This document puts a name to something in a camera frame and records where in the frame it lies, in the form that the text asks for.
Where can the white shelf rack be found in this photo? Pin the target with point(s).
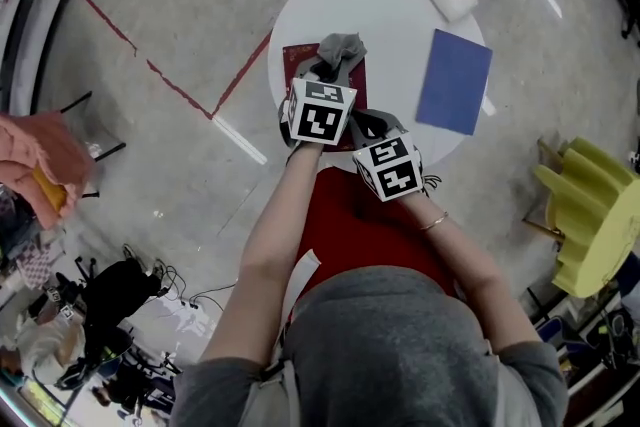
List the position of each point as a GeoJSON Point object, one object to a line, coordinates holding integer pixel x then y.
{"type": "Point", "coordinates": [25, 45]}

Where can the pink jacket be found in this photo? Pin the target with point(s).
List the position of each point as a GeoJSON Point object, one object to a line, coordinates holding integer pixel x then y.
{"type": "Point", "coordinates": [40, 160]}

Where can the dark red book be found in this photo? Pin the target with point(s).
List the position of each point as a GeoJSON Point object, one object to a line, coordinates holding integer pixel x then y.
{"type": "Point", "coordinates": [294, 61]}

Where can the person's right forearm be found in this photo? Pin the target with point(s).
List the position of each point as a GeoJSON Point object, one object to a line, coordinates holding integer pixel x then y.
{"type": "Point", "coordinates": [475, 275]}

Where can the person's left forearm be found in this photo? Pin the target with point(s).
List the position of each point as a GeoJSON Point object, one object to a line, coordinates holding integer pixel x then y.
{"type": "Point", "coordinates": [260, 255]}

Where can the black metal frame chair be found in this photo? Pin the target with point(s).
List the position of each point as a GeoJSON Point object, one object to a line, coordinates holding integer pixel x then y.
{"type": "Point", "coordinates": [100, 135]}

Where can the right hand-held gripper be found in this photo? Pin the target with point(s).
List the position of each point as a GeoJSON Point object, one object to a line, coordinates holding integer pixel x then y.
{"type": "Point", "coordinates": [395, 165]}

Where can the white paper slip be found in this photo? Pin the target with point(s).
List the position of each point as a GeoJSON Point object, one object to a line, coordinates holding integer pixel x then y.
{"type": "Point", "coordinates": [488, 106]}

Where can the blue notebook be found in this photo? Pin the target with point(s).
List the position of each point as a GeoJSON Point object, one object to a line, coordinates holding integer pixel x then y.
{"type": "Point", "coordinates": [452, 82]}

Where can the yellow chair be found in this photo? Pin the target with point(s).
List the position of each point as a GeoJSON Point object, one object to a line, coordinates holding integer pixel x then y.
{"type": "Point", "coordinates": [590, 215]}

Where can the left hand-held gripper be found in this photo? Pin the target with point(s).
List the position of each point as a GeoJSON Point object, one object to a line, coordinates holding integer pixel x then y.
{"type": "Point", "coordinates": [320, 115]}

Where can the checkered cloth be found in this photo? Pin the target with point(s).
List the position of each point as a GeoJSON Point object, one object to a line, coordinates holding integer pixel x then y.
{"type": "Point", "coordinates": [37, 267]}

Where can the grey cloth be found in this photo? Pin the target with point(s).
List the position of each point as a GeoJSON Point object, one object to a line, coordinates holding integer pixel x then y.
{"type": "Point", "coordinates": [340, 44]}

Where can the red trousers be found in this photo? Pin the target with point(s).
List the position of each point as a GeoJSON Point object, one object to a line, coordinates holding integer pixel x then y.
{"type": "Point", "coordinates": [360, 225]}

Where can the grey shirt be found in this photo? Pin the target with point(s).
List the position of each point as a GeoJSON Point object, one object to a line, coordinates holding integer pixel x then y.
{"type": "Point", "coordinates": [390, 355]}

